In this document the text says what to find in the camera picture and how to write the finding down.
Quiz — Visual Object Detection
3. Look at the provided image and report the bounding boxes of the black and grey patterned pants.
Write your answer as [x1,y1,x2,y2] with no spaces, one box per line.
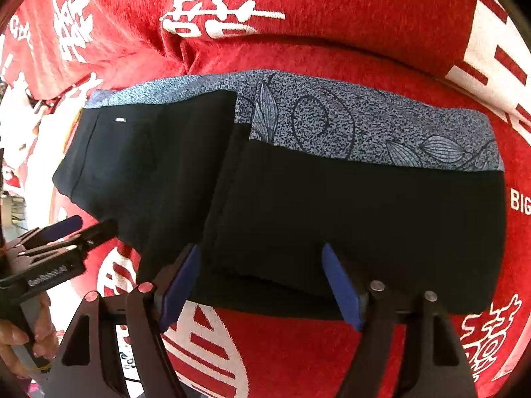
[53,70,506,319]

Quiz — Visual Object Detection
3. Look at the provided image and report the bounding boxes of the person's left hand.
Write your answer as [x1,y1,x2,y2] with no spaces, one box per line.
[1,293,58,379]

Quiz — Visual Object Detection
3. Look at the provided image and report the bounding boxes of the red plush wedding pillow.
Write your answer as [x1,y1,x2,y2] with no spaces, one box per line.
[1,0,530,138]

